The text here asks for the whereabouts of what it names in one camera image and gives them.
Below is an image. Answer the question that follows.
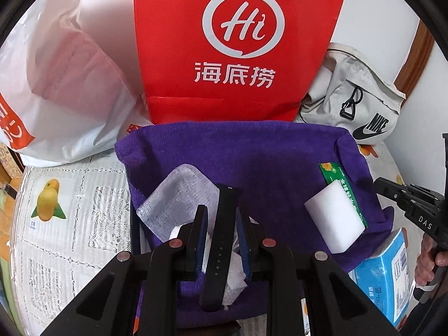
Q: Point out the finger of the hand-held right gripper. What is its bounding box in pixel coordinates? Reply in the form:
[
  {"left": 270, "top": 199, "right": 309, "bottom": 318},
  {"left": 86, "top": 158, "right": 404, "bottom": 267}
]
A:
[{"left": 373, "top": 178, "right": 419, "bottom": 215}]

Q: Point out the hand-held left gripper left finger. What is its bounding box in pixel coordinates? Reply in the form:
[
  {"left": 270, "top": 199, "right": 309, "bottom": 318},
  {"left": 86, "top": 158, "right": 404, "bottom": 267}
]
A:
[{"left": 40, "top": 205, "right": 209, "bottom": 336}]

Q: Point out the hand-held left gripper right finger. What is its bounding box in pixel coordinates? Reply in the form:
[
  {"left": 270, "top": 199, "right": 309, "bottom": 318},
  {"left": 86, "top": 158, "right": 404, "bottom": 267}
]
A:
[{"left": 235, "top": 209, "right": 400, "bottom": 336}]

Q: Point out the black watch strap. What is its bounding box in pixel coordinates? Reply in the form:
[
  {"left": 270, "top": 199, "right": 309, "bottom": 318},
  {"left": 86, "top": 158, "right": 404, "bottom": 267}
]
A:
[{"left": 199, "top": 184, "right": 243, "bottom": 311}]

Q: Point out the white paper tissue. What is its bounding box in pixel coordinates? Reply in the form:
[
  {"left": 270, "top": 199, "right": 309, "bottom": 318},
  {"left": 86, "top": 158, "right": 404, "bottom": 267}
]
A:
[{"left": 170, "top": 226, "right": 248, "bottom": 311}]

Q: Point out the dark green snack packet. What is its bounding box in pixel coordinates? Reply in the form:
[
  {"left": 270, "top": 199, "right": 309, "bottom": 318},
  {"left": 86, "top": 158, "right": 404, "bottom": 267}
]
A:
[{"left": 318, "top": 162, "right": 368, "bottom": 230}]

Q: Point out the white sponge block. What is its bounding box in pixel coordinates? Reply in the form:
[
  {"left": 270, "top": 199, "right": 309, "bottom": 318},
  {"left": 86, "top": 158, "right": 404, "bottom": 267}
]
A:
[{"left": 304, "top": 179, "right": 367, "bottom": 255}]

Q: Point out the purple cloth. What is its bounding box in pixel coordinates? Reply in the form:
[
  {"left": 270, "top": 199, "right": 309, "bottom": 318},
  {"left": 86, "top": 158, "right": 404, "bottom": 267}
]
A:
[{"left": 115, "top": 121, "right": 395, "bottom": 323}]

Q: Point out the person's right hand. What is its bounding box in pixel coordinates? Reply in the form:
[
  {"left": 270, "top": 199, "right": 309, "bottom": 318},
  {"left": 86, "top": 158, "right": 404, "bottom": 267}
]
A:
[{"left": 416, "top": 233, "right": 448, "bottom": 289}]

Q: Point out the blue white tissue pack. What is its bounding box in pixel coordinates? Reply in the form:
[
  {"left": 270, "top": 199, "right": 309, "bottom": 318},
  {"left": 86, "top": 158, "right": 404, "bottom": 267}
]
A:
[{"left": 348, "top": 229, "right": 416, "bottom": 326}]

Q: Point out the grey waist bag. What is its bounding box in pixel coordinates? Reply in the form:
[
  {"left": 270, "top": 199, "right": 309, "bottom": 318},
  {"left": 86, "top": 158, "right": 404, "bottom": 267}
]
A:
[{"left": 297, "top": 42, "right": 407, "bottom": 146}]

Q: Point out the fruit print tablecloth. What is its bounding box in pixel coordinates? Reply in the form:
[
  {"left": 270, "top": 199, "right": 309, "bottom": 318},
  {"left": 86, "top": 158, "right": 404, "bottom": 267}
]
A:
[{"left": 10, "top": 122, "right": 415, "bottom": 333}]

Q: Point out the red paper shopping bag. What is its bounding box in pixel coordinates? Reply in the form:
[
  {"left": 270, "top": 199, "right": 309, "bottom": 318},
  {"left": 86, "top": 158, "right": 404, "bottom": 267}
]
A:
[{"left": 133, "top": 0, "right": 350, "bottom": 127}]

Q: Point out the white plastic shopping bag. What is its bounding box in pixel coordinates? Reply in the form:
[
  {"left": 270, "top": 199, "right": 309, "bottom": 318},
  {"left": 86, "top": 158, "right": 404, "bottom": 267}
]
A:
[{"left": 0, "top": 0, "right": 155, "bottom": 167}]

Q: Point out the brown wooden door frame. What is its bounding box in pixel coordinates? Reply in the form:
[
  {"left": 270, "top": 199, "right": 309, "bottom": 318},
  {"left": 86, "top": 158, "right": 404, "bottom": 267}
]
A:
[{"left": 395, "top": 17, "right": 437, "bottom": 94}]

